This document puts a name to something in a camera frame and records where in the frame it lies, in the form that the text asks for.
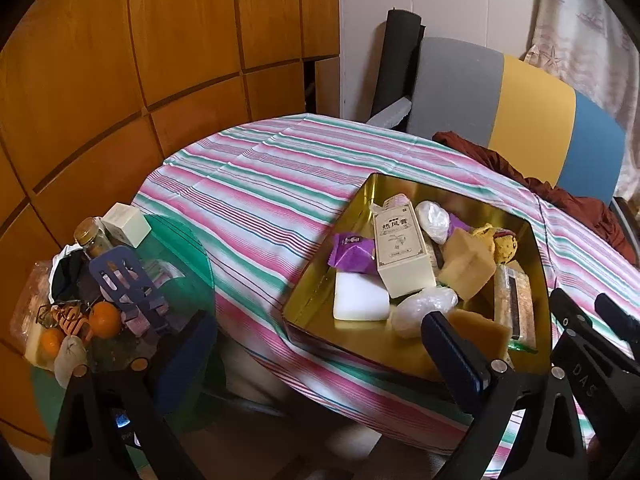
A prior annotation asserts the white patterned curtain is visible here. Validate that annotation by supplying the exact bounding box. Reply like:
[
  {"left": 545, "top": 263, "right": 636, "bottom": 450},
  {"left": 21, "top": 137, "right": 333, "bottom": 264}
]
[{"left": 520, "top": 0, "right": 640, "bottom": 131}]

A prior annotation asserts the striped bedsheet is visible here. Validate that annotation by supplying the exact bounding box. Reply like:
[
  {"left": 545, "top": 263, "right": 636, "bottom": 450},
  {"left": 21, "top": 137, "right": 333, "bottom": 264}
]
[{"left": 131, "top": 112, "right": 640, "bottom": 478}]

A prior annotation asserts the black foam roll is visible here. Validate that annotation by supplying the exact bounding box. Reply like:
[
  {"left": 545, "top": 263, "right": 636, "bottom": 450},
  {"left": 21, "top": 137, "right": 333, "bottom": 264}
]
[{"left": 370, "top": 8, "right": 426, "bottom": 121}]

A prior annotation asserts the orange fruit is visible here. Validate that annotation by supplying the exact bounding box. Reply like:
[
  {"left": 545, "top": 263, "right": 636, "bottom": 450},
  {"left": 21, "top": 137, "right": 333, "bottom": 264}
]
[
  {"left": 89, "top": 301, "right": 123, "bottom": 339},
  {"left": 40, "top": 329, "right": 66, "bottom": 358}
]

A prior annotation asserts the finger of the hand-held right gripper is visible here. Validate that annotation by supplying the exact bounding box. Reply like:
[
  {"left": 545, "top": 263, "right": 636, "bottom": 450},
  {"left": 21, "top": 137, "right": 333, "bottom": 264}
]
[
  {"left": 594, "top": 292, "right": 640, "bottom": 361},
  {"left": 547, "top": 287, "right": 640, "bottom": 441}
]

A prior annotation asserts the clear white item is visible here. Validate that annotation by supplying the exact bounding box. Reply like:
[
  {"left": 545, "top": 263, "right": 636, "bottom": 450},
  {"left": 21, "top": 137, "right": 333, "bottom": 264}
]
[
  {"left": 390, "top": 287, "right": 459, "bottom": 339},
  {"left": 415, "top": 201, "right": 451, "bottom": 245}
]

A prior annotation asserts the small beige box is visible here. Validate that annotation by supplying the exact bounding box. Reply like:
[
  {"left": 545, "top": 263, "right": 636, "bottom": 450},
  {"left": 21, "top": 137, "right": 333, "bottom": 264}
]
[{"left": 101, "top": 202, "right": 152, "bottom": 248}]

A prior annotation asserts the clear plastic bag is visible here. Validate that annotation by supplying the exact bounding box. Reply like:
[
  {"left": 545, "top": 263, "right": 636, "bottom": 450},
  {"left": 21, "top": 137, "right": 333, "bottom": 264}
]
[{"left": 10, "top": 260, "right": 56, "bottom": 371}]

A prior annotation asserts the brown blanket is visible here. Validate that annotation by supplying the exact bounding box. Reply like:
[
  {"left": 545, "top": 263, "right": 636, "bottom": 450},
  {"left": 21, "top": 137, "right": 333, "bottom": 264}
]
[{"left": 432, "top": 131, "right": 640, "bottom": 266}]

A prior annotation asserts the beige cardboard box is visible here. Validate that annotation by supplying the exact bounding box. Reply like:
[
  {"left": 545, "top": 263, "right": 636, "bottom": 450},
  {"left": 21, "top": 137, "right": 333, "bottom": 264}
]
[{"left": 371, "top": 199, "right": 435, "bottom": 300}]

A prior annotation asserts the purple snack packet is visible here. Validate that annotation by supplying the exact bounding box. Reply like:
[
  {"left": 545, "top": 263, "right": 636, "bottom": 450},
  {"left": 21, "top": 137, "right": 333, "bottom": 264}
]
[
  {"left": 327, "top": 232, "right": 377, "bottom": 276},
  {"left": 446, "top": 212, "right": 471, "bottom": 241}
]

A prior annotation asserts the green glass side table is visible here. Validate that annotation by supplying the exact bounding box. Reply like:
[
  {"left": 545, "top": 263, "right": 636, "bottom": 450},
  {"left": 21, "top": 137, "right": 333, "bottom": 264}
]
[{"left": 30, "top": 214, "right": 226, "bottom": 441}]

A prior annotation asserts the grey yellow blue headboard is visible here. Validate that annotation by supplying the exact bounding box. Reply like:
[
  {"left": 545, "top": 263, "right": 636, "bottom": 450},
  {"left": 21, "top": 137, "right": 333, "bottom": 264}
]
[{"left": 407, "top": 36, "right": 628, "bottom": 206}]

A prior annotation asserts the glass jar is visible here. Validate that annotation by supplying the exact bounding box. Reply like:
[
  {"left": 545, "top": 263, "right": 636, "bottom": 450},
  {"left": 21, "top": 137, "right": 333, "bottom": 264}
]
[{"left": 74, "top": 216, "right": 113, "bottom": 261}]

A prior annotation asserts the grey bed frame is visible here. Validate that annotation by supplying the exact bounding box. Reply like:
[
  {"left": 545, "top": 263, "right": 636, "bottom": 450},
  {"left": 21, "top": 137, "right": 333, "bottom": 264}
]
[{"left": 366, "top": 97, "right": 413, "bottom": 131}]

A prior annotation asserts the green-edged cracker packet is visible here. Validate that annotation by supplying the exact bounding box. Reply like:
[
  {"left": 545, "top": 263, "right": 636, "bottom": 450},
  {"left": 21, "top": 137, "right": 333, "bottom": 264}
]
[{"left": 492, "top": 264, "right": 538, "bottom": 353}]

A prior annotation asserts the blue slotted spatula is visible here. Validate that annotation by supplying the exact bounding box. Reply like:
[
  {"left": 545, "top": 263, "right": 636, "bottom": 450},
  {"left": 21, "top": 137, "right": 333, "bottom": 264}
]
[{"left": 89, "top": 246, "right": 171, "bottom": 333}]

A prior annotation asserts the yellow sponge block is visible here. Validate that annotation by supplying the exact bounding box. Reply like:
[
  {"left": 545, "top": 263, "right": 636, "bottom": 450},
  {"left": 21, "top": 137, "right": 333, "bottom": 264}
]
[{"left": 439, "top": 229, "right": 497, "bottom": 302}]

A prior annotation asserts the orange hair clip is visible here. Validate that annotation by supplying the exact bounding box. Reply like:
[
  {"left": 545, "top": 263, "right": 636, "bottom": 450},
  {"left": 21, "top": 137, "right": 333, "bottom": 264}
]
[{"left": 39, "top": 301, "right": 96, "bottom": 342}]

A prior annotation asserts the black cloth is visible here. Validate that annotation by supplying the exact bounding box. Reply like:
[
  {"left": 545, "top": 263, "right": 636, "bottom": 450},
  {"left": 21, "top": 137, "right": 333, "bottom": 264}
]
[{"left": 50, "top": 250, "right": 101, "bottom": 306}]

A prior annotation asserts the yellow dotted toy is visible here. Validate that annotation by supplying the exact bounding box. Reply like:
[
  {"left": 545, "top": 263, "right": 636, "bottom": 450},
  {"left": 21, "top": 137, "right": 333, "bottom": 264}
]
[{"left": 470, "top": 225, "right": 518, "bottom": 265}]

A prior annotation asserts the wooden wardrobe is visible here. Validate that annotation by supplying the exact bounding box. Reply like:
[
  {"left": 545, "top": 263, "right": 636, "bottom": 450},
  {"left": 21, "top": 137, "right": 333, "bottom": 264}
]
[{"left": 0, "top": 0, "right": 341, "bottom": 461}]

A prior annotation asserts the white foam block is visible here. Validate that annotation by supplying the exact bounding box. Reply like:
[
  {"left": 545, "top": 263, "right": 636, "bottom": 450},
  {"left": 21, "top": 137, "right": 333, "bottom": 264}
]
[{"left": 333, "top": 270, "right": 391, "bottom": 322}]

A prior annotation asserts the gold tin box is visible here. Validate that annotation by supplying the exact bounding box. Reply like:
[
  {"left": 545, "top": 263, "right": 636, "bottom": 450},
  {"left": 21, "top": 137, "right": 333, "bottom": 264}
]
[{"left": 282, "top": 172, "right": 551, "bottom": 381}]

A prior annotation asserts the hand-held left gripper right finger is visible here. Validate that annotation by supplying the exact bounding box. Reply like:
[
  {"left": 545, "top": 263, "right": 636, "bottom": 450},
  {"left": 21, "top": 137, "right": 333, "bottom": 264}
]
[{"left": 421, "top": 311, "right": 551, "bottom": 480}]

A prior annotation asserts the grey pouch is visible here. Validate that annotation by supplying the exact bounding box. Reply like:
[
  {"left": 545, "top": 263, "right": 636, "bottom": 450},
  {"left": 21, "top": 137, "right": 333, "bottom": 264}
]
[{"left": 54, "top": 336, "right": 91, "bottom": 390}]

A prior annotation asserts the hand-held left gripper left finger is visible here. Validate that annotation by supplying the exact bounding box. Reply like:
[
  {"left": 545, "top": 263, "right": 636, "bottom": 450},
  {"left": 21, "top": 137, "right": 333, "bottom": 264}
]
[{"left": 50, "top": 310, "right": 218, "bottom": 480}]

